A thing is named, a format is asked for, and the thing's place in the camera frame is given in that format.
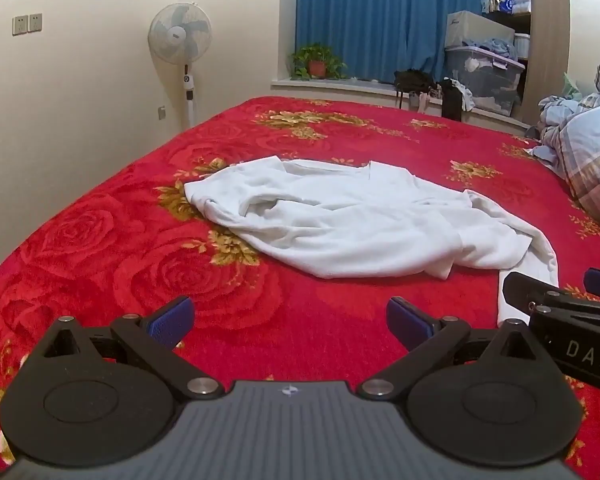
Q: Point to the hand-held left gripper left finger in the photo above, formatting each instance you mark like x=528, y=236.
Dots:
x=172, y=322

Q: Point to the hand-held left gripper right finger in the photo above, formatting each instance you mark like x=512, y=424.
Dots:
x=409, y=321

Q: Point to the white wall socket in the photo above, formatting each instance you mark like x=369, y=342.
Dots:
x=35, y=22
x=20, y=24

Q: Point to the white shirt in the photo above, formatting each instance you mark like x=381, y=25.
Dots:
x=355, y=220

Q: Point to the plaid quilt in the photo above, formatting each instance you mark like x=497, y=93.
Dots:
x=592, y=140

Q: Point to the grey cardboard box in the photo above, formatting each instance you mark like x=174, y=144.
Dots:
x=480, y=30

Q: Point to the white standing fan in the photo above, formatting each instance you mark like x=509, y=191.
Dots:
x=180, y=32

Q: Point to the wooden shelf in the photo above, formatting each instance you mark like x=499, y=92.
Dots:
x=547, y=35

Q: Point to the clear plastic storage box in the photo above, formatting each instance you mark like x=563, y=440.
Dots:
x=485, y=82

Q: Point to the red floral blanket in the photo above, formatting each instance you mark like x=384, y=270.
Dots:
x=105, y=240

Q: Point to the blue curtain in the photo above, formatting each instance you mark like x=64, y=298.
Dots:
x=370, y=15

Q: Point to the blue clothes pile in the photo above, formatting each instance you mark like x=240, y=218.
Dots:
x=495, y=47

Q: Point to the black bag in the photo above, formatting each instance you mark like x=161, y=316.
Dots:
x=414, y=82

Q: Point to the white window sill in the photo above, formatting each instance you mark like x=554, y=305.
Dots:
x=340, y=89

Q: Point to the potted green plant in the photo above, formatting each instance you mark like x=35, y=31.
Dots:
x=317, y=62

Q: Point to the black container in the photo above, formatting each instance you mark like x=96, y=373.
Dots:
x=451, y=105

